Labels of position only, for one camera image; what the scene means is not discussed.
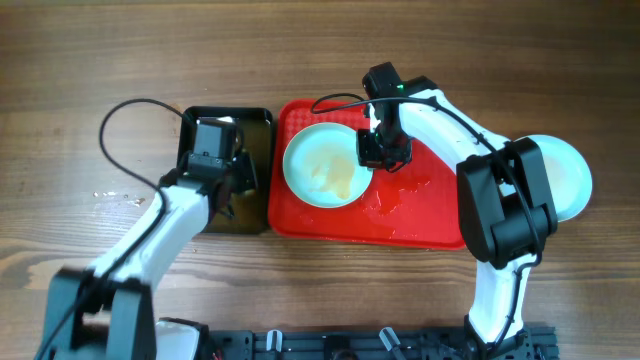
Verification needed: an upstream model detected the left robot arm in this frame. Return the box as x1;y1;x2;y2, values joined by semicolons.
36;151;256;359

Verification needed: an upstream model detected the red plastic tray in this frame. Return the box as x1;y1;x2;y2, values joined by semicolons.
268;99;464;250

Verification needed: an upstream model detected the black rectangular water basin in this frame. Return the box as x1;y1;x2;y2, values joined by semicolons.
176;106;274;234

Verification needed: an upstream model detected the light blue plate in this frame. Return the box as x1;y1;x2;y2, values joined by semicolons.
282;122;373;209
528;134;593;222

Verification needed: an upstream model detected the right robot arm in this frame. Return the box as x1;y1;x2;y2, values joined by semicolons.
357;85;559;359

